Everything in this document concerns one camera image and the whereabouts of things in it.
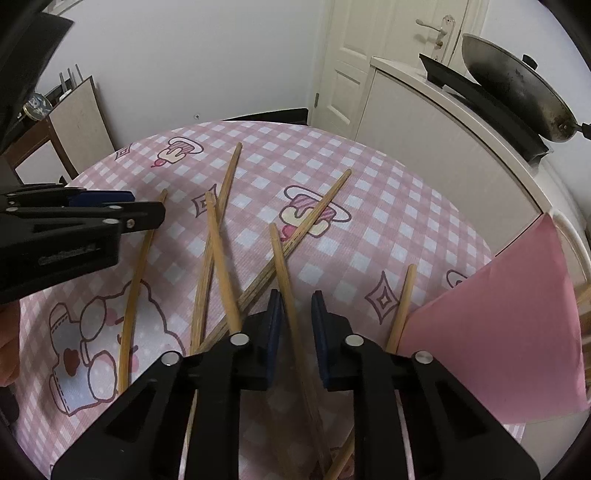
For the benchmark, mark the cream panelled door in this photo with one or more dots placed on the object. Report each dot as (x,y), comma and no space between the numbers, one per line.
(351,69)

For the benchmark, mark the glass wok lid black knob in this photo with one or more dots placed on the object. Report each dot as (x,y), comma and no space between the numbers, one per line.
(529,61)

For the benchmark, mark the black induction cooker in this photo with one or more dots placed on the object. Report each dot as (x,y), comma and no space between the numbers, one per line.
(443,74)

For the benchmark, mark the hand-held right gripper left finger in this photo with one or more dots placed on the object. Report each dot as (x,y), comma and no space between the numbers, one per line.
(275,323)

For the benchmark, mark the black baseboard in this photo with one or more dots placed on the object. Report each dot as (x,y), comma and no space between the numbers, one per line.
(277,114)

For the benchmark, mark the grey metal rods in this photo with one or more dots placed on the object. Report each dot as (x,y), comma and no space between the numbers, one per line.
(62,78)

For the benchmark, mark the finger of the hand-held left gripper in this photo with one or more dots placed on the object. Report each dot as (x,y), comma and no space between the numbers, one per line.
(101,197)
(138,217)

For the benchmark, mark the pink cylindrical utensil holder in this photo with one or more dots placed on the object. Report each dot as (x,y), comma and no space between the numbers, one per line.
(498,323)

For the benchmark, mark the white kitchen counter cabinet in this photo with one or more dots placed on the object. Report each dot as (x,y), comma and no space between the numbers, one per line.
(438,152)

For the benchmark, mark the slim wooden chopstick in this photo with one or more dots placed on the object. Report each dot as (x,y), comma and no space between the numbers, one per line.
(282,272)

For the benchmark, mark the group of wooden chopsticks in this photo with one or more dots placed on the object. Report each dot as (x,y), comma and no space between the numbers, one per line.
(304,225)

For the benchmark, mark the round silver object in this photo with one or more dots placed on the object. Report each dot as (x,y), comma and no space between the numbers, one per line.
(37,105)

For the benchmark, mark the pink checked cartoon tablecloth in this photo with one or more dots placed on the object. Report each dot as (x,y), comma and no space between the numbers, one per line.
(346,152)

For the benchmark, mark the beige side cabinet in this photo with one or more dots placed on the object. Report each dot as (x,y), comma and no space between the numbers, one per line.
(78,120)

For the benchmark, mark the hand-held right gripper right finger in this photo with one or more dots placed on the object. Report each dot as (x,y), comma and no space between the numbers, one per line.
(318,332)

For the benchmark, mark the person's left hand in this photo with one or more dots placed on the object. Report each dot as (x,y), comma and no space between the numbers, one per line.
(7,341)

